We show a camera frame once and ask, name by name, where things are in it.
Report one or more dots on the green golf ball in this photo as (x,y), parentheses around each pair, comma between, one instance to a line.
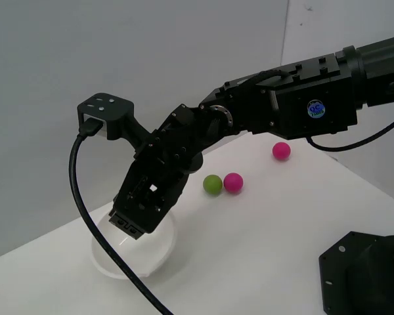
(212,184)

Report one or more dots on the white bowl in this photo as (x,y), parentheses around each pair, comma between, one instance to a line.
(154,252)

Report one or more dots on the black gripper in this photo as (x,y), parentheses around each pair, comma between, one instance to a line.
(164,157)

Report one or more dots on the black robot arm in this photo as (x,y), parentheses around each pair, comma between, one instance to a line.
(315,95)

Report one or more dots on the pink golf ball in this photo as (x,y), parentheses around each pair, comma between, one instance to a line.
(281,151)
(233,182)

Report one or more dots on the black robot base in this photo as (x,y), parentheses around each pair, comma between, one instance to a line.
(364,279)

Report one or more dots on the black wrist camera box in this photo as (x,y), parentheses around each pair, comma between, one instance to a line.
(111,110)

